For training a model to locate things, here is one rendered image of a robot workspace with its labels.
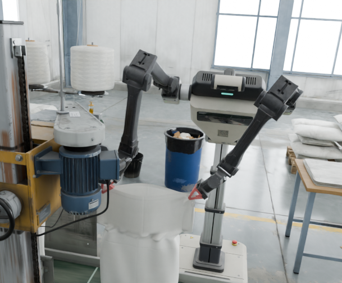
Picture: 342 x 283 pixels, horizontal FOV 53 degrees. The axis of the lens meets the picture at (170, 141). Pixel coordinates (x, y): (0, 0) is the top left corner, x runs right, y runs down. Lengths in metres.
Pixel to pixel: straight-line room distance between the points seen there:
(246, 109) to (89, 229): 1.20
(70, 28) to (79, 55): 8.93
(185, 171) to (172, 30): 6.23
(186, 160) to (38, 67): 2.62
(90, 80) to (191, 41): 8.29
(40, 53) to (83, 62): 0.21
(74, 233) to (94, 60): 1.32
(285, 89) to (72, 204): 0.88
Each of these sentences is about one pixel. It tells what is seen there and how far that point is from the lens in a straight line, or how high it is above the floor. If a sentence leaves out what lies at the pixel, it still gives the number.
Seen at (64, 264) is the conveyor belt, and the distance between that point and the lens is 2.30.
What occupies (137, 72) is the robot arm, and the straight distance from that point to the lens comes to 1.35.
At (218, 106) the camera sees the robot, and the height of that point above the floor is 1.39.
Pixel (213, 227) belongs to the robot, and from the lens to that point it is 2.32.
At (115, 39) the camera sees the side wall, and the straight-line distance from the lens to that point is 10.02.
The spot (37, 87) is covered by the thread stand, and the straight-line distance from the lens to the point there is 1.47.
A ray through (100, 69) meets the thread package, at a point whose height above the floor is 1.61.
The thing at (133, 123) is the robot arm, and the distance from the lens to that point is 1.47.
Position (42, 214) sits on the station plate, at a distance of 1.41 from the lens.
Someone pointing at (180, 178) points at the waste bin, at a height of 0.17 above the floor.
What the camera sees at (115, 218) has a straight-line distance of 1.72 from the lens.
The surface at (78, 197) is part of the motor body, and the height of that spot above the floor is 1.17.
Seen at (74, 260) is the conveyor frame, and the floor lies 0.38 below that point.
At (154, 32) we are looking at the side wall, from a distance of 9.71.
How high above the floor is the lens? 1.77
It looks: 18 degrees down
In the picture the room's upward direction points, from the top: 4 degrees clockwise
